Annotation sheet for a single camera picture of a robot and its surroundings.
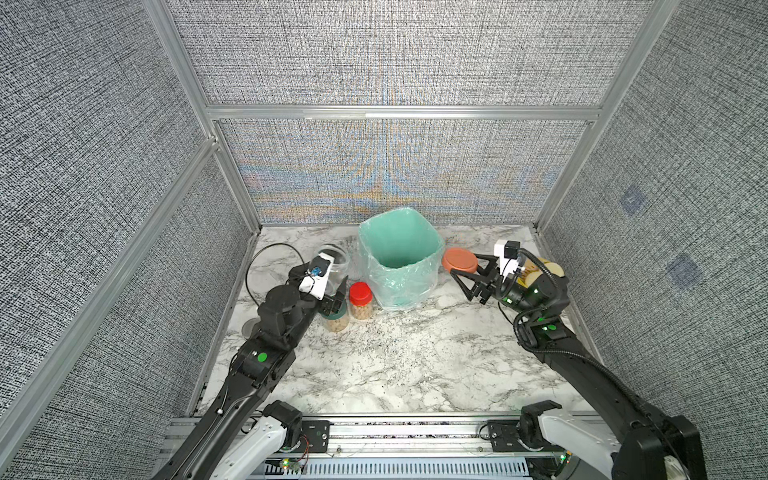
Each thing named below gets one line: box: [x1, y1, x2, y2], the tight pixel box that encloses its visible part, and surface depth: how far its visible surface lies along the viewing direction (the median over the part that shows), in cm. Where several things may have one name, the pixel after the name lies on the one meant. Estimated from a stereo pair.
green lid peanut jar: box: [321, 299, 350, 333], surface depth 90 cm
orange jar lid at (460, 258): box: [442, 247, 479, 273], surface depth 69 cm
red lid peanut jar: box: [349, 281, 373, 320], surface depth 89 cm
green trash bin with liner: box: [359, 207, 445, 309], surface depth 87 cm
